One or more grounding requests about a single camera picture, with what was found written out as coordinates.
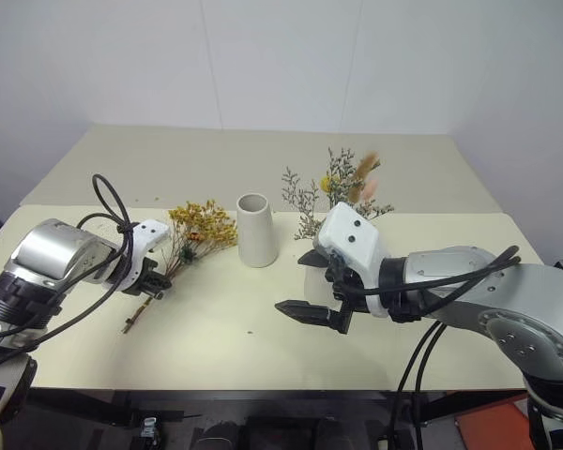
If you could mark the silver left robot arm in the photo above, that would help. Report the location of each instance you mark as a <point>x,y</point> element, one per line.
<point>42,255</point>

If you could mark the black table frame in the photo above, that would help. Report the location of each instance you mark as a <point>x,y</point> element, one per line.
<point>263,398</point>

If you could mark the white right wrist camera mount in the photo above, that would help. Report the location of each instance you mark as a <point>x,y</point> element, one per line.
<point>352,239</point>

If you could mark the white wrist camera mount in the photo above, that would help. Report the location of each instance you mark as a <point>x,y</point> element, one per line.
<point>143,236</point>
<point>352,239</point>

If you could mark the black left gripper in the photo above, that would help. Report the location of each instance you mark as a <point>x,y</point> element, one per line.
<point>143,277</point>

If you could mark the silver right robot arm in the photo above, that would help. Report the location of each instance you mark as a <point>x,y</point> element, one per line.
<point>497,295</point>

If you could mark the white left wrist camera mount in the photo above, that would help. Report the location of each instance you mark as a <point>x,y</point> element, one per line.
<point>143,236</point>

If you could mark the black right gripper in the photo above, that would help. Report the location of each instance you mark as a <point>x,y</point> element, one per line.
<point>345,279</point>

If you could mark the green purple dried flower bouquet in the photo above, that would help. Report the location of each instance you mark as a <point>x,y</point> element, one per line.
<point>342,180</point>

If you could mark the small metal clamp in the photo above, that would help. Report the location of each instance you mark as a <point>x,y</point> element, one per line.
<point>148,427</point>

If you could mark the dark rounded shape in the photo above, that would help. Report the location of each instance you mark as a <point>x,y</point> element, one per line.
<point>218,436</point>

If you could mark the orange flat object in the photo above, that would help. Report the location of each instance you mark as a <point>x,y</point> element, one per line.
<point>492,424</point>

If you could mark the yellow dried flower bouquet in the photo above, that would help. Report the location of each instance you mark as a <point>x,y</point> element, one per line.
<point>205,227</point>

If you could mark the white ceramic vase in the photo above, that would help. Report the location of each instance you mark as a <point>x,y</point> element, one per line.
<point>257,234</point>

